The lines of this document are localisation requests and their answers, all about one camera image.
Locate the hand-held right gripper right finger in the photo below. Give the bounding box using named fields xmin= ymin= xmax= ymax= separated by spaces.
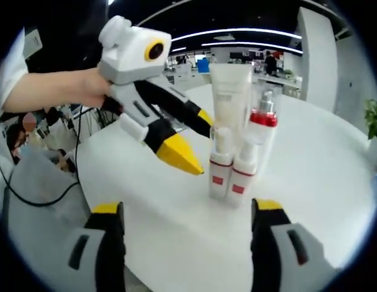
xmin=250 ymin=198 xmax=341 ymax=292

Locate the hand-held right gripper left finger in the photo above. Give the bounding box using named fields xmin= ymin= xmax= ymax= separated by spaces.
xmin=58 ymin=201 xmax=127 ymax=292

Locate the large white skincare tube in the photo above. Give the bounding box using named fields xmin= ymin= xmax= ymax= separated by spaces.
xmin=208 ymin=63 xmax=253 ymax=135

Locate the small white skincare bottle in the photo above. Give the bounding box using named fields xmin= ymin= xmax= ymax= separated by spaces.
xmin=230 ymin=136 xmax=259 ymax=208
xmin=208 ymin=127 xmax=235 ymax=201

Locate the white pump bottle red collar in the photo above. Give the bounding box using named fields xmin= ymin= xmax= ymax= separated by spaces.
xmin=247 ymin=83 xmax=284 ymax=181

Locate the person's left hand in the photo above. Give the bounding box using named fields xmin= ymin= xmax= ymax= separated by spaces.
xmin=79 ymin=68 xmax=113 ymax=109

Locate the blue bin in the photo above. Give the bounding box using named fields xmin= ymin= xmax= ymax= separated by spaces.
xmin=197 ymin=58 xmax=211 ymax=74

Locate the ceiling air conditioner unit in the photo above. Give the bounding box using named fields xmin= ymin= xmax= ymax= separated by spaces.
xmin=23 ymin=28 xmax=43 ymax=61

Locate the green potted plant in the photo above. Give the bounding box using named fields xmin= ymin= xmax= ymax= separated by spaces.
xmin=363 ymin=99 xmax=377 ymax=141

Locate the black cable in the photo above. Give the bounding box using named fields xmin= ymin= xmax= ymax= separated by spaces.
xmin=0 ymin=103 xmax=86 ymax=208

